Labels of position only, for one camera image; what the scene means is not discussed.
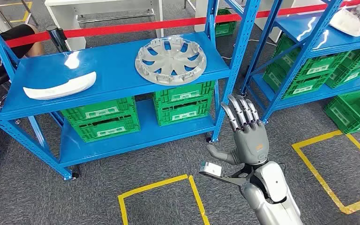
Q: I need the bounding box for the person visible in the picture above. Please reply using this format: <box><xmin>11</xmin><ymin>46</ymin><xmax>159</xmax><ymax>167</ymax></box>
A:
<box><xmin>0</xmin><ymin>0</ymin><xmax>45</xmax><ymax>81</ymax></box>

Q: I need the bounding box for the silver plastic wheel cover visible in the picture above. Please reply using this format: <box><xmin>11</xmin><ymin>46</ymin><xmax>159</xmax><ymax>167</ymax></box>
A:
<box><xmin>135</xmin><ymin>35</ymin><xmax>208</xmax><ymax>87</ymax></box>

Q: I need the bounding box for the black stanchion post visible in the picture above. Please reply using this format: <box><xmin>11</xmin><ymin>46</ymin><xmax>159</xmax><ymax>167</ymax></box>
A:
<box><xmin>45</xmin><ymin>24</ymin><xmax>71</xmax><ymax>53</ymax></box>

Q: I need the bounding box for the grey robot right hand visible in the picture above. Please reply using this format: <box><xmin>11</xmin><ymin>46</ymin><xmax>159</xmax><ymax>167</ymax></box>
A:
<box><xmin>206</xmin><ymin>94</ymin><xmax>269</xmax><ymax>166</ymax></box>

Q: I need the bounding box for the black camera bracket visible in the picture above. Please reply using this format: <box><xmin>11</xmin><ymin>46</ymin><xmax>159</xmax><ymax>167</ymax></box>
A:
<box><xmin>198</xmin><ymin>165</ymin><xmax>257</xmax><ymax>187</ymax></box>

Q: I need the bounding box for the white curved plastic part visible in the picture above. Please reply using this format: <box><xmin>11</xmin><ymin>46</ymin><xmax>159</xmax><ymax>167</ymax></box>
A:
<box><xmin>22</xmin><ymin>71</ymin><xmax>98</xmax><ymax>101</ymax></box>

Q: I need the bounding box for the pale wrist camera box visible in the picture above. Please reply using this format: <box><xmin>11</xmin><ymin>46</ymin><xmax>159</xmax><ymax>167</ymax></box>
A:
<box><xmin>199</xmin><ymin>161</ymin><xmax>223</xmax><ymax>178</ymax></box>

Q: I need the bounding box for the white moulded plastic part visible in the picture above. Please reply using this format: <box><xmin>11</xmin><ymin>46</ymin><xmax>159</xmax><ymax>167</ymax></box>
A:
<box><xmin>329</xmin><ymin>8</ymin><xmax>360</xmax><ymax>38</ymax></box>

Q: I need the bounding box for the red barrier belt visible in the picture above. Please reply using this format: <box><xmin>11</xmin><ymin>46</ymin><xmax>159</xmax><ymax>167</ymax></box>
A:
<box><xmin>0</xmin><ymin>0</ymin><xmax>360</xmax><ymax>54</ymax></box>

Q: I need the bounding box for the blue metal shelf rack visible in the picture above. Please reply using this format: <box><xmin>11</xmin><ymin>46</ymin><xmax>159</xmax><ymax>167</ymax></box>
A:
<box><xmin>223</xmin><ymin>0</ymin><xmax>360</xmax><ymax>124</ymax></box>
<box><xmin>0</xmin><ymin>0</ymin><xmax>262</xmax><ymax>181</ymax></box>

